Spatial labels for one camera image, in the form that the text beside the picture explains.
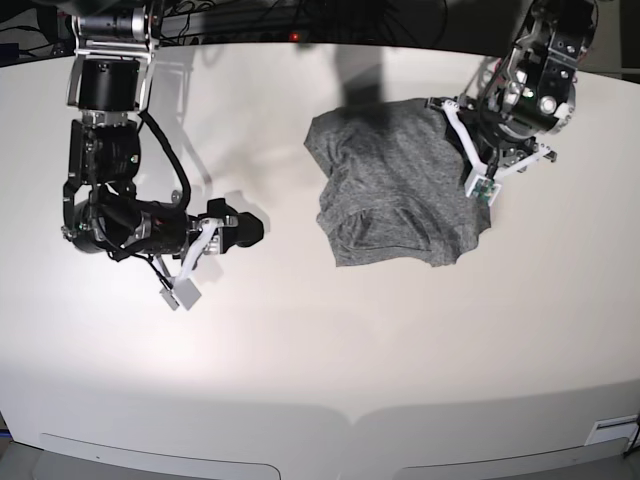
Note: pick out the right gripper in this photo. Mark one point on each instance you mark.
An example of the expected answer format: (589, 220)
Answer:
(206, 231)

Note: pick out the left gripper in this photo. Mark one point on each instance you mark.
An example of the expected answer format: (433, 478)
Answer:
(495, 147)

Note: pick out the grey long-sleeve T-shirt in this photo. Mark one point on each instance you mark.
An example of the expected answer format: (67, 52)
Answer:
(394, 185)

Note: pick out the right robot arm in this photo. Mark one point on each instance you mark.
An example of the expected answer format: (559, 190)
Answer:
(116, 44)

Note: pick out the power strip with red light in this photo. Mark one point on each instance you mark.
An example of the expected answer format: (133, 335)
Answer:
(204, 28)

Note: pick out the white label sticker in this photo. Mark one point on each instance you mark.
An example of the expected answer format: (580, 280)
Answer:
(626, 428)

